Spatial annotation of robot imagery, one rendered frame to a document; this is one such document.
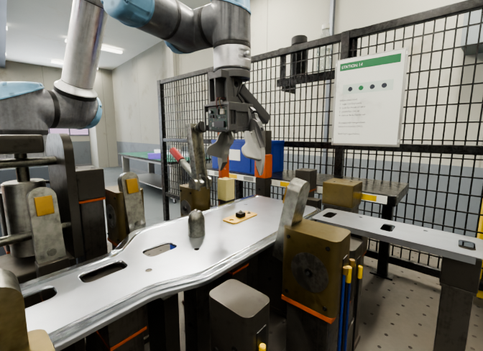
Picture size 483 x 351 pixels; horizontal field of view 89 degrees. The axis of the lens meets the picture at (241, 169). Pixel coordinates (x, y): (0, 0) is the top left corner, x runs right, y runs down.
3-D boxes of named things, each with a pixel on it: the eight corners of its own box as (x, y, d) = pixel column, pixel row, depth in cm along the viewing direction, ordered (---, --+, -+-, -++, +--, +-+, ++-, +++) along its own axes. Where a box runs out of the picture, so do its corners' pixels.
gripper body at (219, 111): (203, 134, 50) (200, 72, 49) (232, 133, 57) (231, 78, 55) (231, 134, 45) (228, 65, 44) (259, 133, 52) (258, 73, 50)
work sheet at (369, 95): (399, 147, 81) (408, 46, 76) (330, 144, 95) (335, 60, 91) (400, 147, 82) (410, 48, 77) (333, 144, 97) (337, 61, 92)
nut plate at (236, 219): (234, 224, 52) (234, 219, 52) (221, 220, 54) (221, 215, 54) (258, 214, 58) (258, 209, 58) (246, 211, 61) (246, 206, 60)
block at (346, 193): (344, 316, 67) (353, 185, 62) (316, 302, 72) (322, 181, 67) (353, 301, 73) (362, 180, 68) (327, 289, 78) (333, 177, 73)
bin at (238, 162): (259, 175, 94) (260, 141, 92) (210, 167, 116) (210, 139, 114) (284, 170, 106) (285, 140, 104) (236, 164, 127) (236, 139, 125)
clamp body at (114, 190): (128, 357, 55) (115, 193, 49) (108, 331, 62) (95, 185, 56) (155, 339, 60) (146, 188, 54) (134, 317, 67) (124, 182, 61)
